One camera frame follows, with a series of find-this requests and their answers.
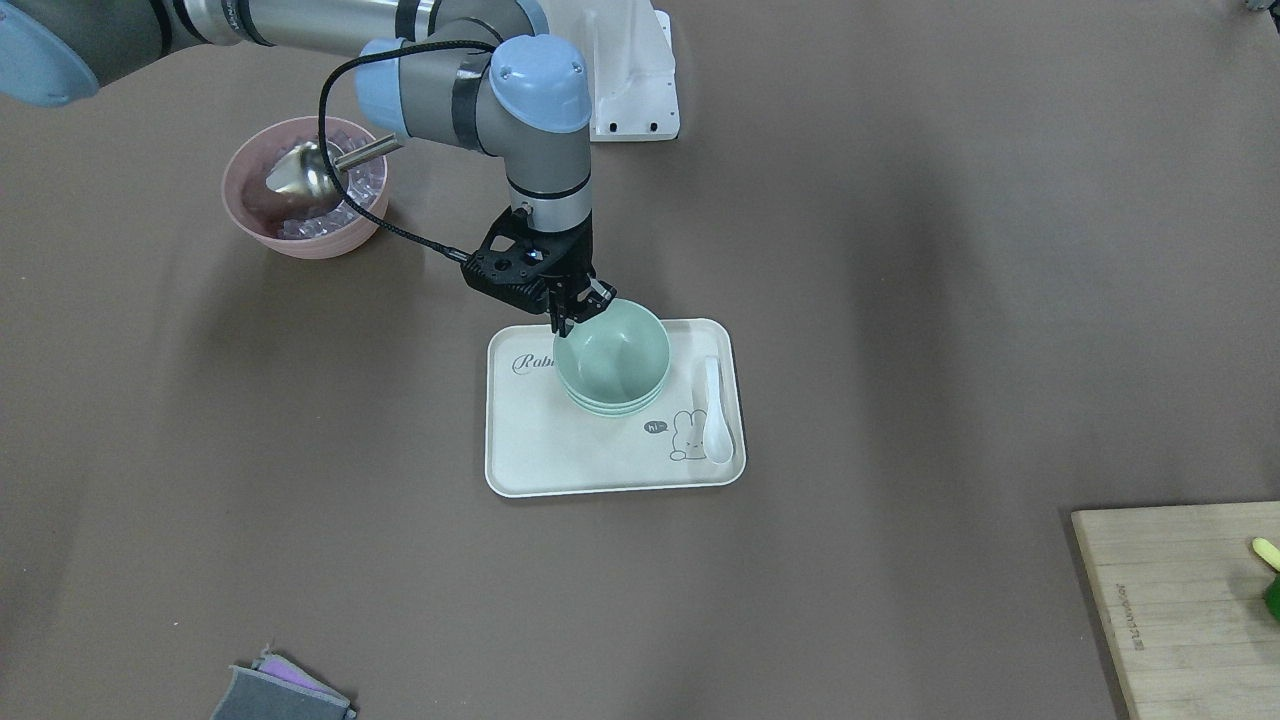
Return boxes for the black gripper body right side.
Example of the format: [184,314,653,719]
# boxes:
[462,209,595,315]

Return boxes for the green bowl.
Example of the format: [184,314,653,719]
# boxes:
[568,393,659,418]
[552,299,672,393]
[557,370,672,404]

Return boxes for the robot arm on right side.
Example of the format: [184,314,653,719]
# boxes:
[3,1,616,337]

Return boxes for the green bowl on tray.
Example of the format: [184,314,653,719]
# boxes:
[568,393,659,418]

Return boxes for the cream rabbit tray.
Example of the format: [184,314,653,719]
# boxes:
[484,318,748,498]

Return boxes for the clear ice cubes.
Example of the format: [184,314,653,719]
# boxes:
[278,131,385,241]

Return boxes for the white ceramic spoon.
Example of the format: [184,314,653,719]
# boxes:
[703,355,733,465]

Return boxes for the metal ice scoop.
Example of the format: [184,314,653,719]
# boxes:
[260,135,403,222]

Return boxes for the pink bowl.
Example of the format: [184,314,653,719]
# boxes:
[221,117,390,260]

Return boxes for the purple sponge cloth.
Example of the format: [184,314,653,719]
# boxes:
[250,648,355,707]

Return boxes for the grey sponge cloth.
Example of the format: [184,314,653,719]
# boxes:
[210,667,358,719]

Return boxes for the wooden cutting board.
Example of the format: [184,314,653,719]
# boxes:
[1071,501,1279,719]

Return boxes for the green object on board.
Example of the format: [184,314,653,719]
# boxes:
[1262,571,1280,623]

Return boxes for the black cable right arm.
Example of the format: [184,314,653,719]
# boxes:
[317,40,500,266]

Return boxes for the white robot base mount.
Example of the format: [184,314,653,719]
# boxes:
[589,1,681,143]

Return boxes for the yellow knife handle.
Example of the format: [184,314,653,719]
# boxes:
[1251,537,1280,573]

